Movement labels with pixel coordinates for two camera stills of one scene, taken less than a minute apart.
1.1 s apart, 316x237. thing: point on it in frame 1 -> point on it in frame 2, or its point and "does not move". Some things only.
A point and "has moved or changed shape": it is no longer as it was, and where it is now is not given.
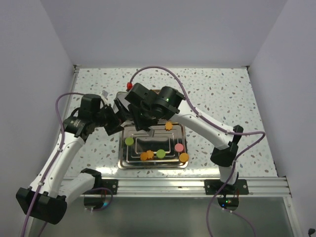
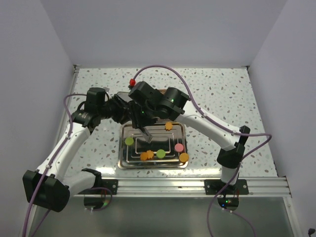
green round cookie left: (129, 141) does not move
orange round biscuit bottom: (143, 156) does not move
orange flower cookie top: (168, 125) does not move
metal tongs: (151, 131) has moved or changed shape
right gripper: (140, 124) does not move
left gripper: (115, 126) -> (122, 116)
